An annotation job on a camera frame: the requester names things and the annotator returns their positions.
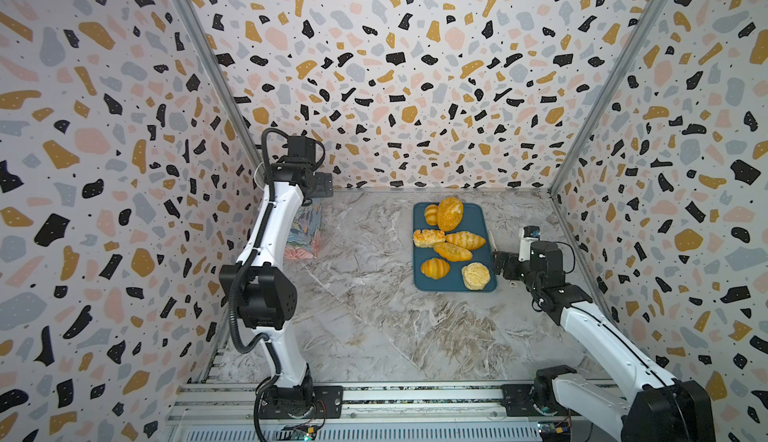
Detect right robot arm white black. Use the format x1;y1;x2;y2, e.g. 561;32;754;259
493;236;715;441

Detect pale crackled round bread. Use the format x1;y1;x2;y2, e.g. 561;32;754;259
461;262;491;291

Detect twisted glazed pastry bread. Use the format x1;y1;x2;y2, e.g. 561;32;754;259
413;229;446;248

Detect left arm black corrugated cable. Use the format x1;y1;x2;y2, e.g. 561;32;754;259
227;128;289;383

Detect floral paper bag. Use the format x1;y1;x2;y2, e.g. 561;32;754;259
284;202;322;260

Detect round striped orange bun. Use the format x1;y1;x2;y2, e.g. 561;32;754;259
420;258;451;280

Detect metal tongs cream tips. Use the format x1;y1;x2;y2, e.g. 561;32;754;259
487;229;498;254

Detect small striped bun top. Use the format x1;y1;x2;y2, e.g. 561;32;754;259
424;204;438;226

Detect glossy orange oval bread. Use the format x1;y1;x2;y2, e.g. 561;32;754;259
433;242;473;262

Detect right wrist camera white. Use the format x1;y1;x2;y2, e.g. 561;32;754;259
518;225;540;262

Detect large sugared oval bread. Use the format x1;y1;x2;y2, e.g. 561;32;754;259
437;197;464;232

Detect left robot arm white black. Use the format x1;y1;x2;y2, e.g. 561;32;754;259
219;128;343;422

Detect striped croissant bread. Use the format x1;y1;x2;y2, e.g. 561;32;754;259
445;231;487;251

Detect teal rectangular tray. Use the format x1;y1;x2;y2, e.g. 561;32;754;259
412;197;497;293

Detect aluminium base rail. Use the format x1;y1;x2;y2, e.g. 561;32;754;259
163;381;611;441

